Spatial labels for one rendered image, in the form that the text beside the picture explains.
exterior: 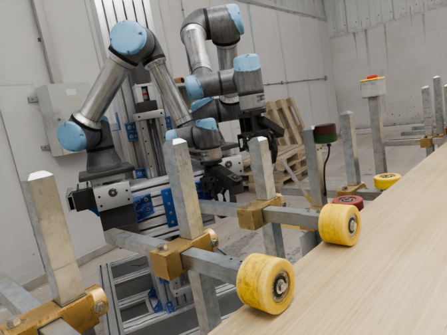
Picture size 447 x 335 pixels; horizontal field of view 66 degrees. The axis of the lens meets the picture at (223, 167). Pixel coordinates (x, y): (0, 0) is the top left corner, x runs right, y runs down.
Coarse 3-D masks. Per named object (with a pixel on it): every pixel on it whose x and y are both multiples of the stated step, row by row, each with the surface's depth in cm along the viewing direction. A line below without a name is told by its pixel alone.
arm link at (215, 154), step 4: (216, 148) 124; (220, 148) 126; (204, 152) 125; (208, 152) 124; (212, 152) 124; (216, 152) 124; (220, 152) 126; (204, 156) 125; (208, 156) 124; (212, 156) 124; (216, 156) 124; (220, 156) 126; (204, 160) 125; (208, 160) 124; (212, 160) 125
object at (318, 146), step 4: (320, 124) 100; (324, 124) 98; (328, 124) 96; (332, 124) 96; (316, 144) 100; (320, 144) 102; (328, 144) 98; (316, 148) 100; (320, 148) 101; (316, 152) 100; (328, 152) 99; (328, 156) 99; (324, 164) 101; (324, 168) 101; (324, 172) 102; (324, 176) 102; (324, 180) 102; (324, 184) 103; (324, 188) 103
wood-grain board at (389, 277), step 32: (384, 192) 97; (416, 192) 92; (384, 224) 75; (416, 224) 72; (320, 256) 66; (352, 256) 64; (384, 256) 62; (416, 256) 60; (320, 288) 55; (352, 288) 54; (384, 288) 52; (416, 288) 51; (224, 320) 51; (256, 320) 50; (288, 320) 49; (320, 320) 47; (352, 320) 46; (384, 320) 45; (416, 320) 44
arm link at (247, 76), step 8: (240, 56) 94; (248, 56) 94; (256, 56) 95; (240, 64) 95; (248, 64) 94; (256, 64) 95; (240, 72) 95; (248, 72) 94; (256, 72) 95; (240, 80) 96; (248, 80) 95; (256, 80) 95; (240, 88) 97; (248, 88) 95; (256, 88) 95; (240, 96) 101
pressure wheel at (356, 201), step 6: (336, 198) 97; (342, 198) 97; (348, 198) 94; (354, 198) 95; (360, 198) 93; (342, 204) 91; (348, 204) 91; (354, 204) 90; (360, 204) 91; (360, 210) 91
